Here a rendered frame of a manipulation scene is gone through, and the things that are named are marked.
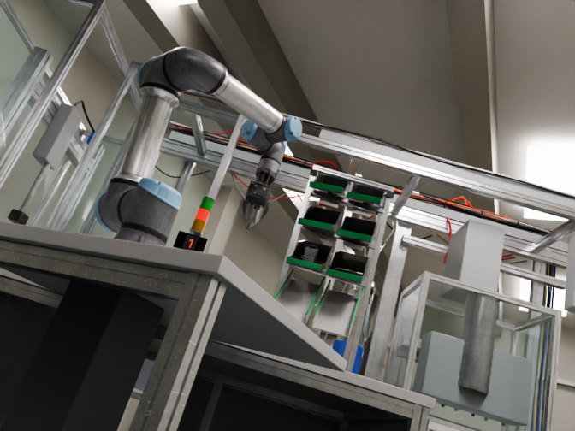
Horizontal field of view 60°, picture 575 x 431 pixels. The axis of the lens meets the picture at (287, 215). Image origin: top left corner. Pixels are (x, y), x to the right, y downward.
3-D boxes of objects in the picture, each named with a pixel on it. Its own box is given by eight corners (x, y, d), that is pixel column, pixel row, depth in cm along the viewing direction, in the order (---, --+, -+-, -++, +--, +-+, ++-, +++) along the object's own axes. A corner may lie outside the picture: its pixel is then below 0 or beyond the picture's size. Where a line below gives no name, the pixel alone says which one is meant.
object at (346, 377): (434, 409, 146) (435, 398, 147) (-39, 262, 155) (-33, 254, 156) (352, 415, 276) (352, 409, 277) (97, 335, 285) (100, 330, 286)
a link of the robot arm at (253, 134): (265, 113, 166) (285, 132, 174) (241, 118, 174) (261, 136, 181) (257, 132, 164) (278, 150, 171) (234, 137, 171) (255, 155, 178)
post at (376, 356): (372, 414, 269) (419, 191, 322) (356, 409, 269) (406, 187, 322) (370, 414, 273) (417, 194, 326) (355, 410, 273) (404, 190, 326)
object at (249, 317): (217, 273, 73) (223, 255, 74) (-110, 216, 113) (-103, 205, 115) (345, 372, 130) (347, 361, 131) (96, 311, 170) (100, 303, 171)
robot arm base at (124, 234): (125, 260, 110) (141, 219, 113) (85, 256, 119) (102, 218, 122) (173, 282, 121) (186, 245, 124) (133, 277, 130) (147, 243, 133)
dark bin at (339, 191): (341, 193, 190) (346, 174, 189) (308, 186, 192) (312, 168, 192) (349, 197, 217) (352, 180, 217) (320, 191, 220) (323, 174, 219)
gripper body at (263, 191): (245, 194, 167) (255, 164, 172) (245, 204, 175) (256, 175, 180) (266, 201, 167) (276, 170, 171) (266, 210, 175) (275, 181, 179)
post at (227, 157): (173, 304, 193) (252, 99, 231) (165, 302, 193) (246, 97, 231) (174, 306, 195) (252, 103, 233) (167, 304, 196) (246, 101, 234)
